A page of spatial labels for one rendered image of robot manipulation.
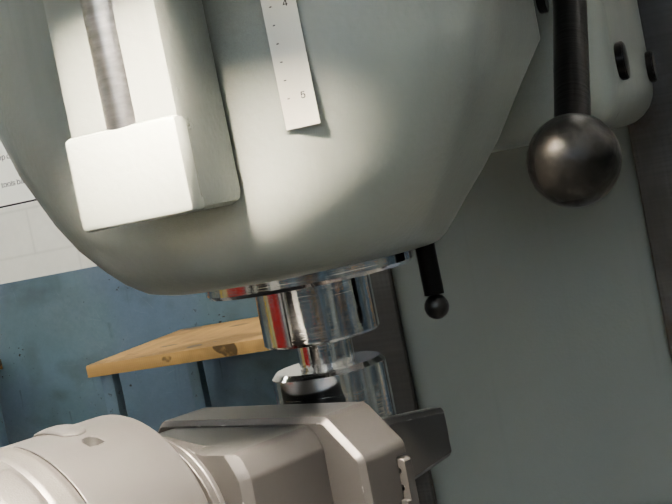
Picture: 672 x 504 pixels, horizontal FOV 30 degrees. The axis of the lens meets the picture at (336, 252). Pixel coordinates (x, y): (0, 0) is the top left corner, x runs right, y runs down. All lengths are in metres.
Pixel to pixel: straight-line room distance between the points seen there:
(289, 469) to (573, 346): 0.46
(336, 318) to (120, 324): 4.97
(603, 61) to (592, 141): 0.19
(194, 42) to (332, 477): 0.16
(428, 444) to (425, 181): 0.12
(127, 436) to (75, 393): 5.22
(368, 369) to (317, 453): 0.06
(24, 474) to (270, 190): 0.12
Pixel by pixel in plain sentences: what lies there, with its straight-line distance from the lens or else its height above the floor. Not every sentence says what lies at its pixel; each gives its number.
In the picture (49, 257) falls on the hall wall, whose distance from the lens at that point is 5.60.
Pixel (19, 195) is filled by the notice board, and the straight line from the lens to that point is 5.65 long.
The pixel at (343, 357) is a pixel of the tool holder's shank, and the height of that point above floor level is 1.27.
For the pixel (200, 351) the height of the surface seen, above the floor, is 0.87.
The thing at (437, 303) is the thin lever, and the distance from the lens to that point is 0.49.
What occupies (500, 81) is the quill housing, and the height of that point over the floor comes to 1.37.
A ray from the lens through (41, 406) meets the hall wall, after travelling 5.74.
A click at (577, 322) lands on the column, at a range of 0.87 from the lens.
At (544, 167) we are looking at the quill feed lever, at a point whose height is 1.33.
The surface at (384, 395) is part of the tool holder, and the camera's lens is 0.50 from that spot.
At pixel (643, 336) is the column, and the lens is 0.86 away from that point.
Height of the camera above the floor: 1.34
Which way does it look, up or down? 3 degrees down
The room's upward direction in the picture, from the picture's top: 11 degrees counter-clockwise
